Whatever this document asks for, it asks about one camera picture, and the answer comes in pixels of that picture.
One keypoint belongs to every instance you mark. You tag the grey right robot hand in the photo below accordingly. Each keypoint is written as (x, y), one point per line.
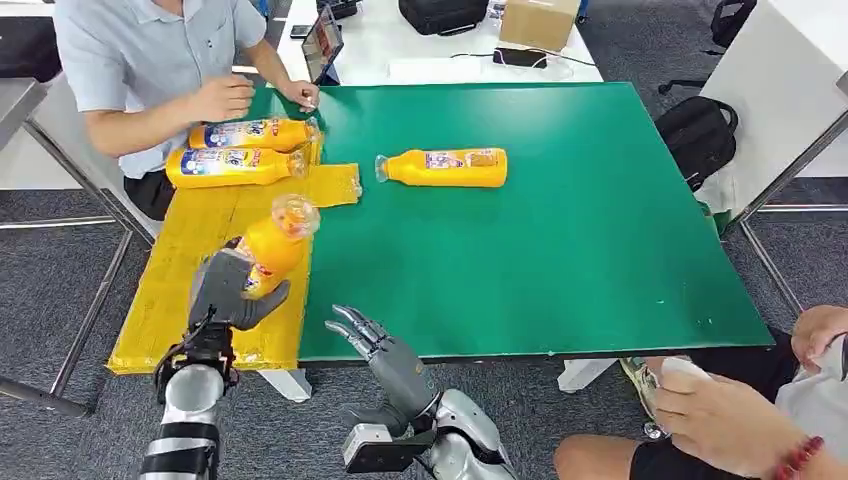
(397, 371)

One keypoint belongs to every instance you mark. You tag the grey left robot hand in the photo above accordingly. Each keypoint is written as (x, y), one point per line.
(222, 291)

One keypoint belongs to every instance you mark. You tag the orange drink bottle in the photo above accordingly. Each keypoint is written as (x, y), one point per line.
(278, 248)
(225, 167)
(252, 134)
(450, 169)

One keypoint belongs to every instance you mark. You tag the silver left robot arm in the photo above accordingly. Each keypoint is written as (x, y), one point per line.
(189, 411)

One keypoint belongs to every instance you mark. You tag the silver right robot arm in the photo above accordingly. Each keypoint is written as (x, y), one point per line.
(464, 437)

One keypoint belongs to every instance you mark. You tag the yellow plastic sheet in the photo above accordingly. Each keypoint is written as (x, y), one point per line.
(192, 252)

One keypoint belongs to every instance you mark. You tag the white table leg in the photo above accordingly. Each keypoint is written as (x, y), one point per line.
(583, 376)
(288, 384)

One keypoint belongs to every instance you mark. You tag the green table mat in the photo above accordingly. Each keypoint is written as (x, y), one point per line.
(530, 265)

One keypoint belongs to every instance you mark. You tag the person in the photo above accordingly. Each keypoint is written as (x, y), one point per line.
(715, 424)
(132, 53)

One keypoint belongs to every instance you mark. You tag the black tablet on stand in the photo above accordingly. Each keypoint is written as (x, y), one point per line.
(322, 45)

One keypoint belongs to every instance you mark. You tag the small dark smartphone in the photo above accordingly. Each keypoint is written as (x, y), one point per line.
(301, 30)

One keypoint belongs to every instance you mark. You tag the black keyboard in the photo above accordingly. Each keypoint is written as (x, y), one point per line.
(339, 8)

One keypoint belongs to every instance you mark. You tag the black smartphone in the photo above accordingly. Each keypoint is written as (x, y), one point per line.
(520, 58)

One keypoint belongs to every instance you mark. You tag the black bag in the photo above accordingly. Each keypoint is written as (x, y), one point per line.
(444, 14)

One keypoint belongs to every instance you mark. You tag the brown cardboard box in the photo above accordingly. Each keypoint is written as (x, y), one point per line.
(540, 23)

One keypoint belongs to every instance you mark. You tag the black backpack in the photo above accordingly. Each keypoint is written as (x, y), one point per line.
(732, 20)
(696, 139)

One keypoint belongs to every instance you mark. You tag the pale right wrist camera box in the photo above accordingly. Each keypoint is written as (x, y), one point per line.
(378, 450)

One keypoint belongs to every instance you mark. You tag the grey metal table frame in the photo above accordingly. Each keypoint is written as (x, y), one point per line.
(762, 252)
(79, 318)

